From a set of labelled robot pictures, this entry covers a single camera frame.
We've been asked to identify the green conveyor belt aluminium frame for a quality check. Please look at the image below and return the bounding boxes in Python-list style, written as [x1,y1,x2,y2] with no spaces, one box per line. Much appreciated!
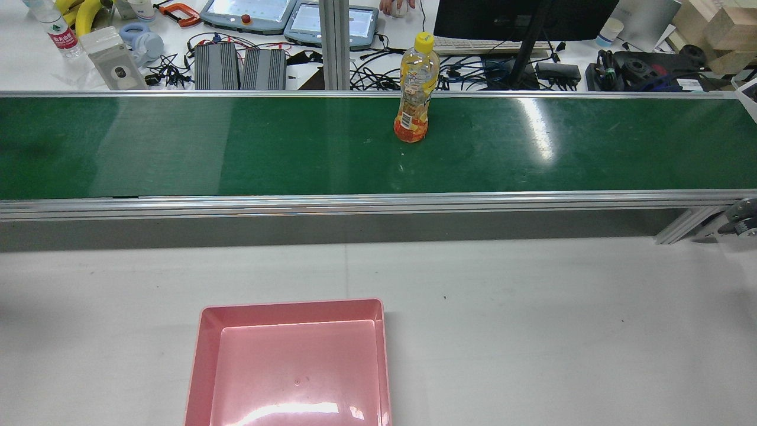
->
[0,90,757,252]

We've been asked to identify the black computer monitor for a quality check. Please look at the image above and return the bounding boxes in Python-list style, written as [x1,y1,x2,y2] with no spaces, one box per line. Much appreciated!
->
[433,0,620,43]

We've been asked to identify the black round knob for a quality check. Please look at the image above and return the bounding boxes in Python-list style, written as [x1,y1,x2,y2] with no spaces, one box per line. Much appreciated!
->
[679,44,708,67]

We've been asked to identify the orange juice bottle yellow cap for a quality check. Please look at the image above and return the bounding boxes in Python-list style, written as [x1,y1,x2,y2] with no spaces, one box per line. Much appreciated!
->
[393,32,441,144]

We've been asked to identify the aluminium profile post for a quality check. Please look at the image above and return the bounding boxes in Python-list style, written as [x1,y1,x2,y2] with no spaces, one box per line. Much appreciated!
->
[318,0,352,91]

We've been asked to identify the grey finned power unit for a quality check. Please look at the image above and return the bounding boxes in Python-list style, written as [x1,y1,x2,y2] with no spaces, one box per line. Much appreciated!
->
[193,43,241,91]
[241,47,289,91]

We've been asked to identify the white computer keyboard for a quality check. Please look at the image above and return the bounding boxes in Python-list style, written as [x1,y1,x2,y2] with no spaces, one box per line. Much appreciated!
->
[434,35,557,57]

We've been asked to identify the orange clamp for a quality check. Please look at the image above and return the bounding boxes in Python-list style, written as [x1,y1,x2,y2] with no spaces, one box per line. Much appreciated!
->
[154,2,202,29]

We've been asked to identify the grey box with round socket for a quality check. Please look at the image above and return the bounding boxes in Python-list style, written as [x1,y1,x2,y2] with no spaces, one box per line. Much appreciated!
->
[79,26,150,91]

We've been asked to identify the red wire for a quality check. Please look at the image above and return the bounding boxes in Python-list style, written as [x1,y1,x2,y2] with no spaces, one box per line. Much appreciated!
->
[188,33,293,53]

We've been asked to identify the striped paper cup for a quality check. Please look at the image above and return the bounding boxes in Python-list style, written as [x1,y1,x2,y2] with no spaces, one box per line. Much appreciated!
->
[595,17,625,49]

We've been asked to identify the grey robot teach pendant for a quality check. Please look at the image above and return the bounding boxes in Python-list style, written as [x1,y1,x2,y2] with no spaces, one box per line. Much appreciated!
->
[283,1,380,52]
[199,0,297,36]

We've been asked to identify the blue cable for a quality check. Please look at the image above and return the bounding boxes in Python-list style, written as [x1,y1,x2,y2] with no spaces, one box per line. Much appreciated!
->
[447,54,516,85]

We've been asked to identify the pink plastic basket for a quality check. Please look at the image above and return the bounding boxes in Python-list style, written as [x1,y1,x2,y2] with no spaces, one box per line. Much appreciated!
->
[183,298,393,426]

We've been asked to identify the black monitor stand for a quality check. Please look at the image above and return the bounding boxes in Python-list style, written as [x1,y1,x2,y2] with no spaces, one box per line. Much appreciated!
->
[507,0,557,91]

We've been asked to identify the person in grey patterned shirt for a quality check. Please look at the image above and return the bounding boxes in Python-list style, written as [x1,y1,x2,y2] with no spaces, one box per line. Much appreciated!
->
[378,0,416,17]

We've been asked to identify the aluminium profile bar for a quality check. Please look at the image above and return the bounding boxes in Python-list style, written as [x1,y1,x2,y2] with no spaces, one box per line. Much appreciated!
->
[653,205,721,245]

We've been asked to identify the black cable bundle green ties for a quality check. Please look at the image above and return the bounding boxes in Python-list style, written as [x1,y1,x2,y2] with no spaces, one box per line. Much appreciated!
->
[585,49,619,91]

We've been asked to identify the clear water bottle red label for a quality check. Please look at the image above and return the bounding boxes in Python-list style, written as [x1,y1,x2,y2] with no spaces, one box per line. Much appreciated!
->
[22,0,85,60]

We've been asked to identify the black round metal flange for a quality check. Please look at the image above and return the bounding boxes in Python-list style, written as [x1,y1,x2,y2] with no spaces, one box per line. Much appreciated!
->
[612,50,681,91]

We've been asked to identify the light blue headphones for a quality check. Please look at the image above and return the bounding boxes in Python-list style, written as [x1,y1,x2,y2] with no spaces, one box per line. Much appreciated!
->
[118,21,166,67]

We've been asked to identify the light wooden block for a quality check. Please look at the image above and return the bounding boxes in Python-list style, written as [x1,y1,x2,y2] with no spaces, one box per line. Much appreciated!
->
[671,0,713,43]
[707,50,757,76]
[703,6,757,51]

